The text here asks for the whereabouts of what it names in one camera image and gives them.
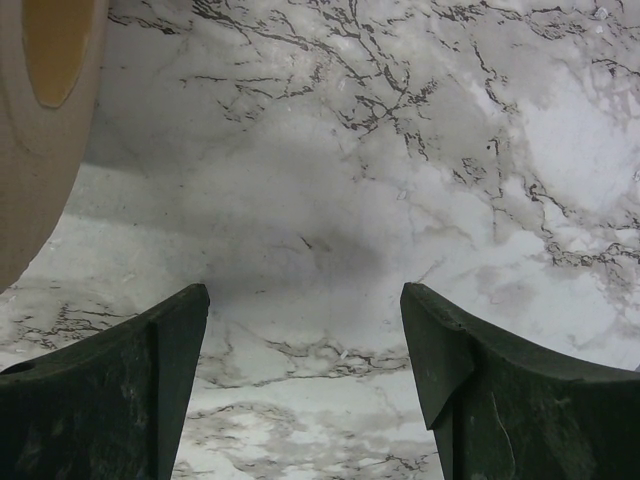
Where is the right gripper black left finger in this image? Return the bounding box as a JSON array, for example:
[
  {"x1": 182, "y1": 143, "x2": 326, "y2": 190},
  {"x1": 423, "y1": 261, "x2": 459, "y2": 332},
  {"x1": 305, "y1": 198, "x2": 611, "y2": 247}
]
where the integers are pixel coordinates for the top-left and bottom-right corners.
[{"x1": 1, "y1": 284, "x2": 209, "y2": 479}]

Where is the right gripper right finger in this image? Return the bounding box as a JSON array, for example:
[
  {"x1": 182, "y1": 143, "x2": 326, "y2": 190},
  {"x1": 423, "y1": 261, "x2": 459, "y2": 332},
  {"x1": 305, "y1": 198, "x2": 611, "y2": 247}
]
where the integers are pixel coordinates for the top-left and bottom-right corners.
[{"x1": 400, "y1": 283, "x2": 639, "y2": 479}]

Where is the brown paper roll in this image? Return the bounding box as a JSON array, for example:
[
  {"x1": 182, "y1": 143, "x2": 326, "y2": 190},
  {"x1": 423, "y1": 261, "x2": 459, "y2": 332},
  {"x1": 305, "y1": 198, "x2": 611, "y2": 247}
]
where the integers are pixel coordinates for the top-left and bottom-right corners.
[{"x1": 1, "y1": 1, "x2": 109, "y2": 289}]

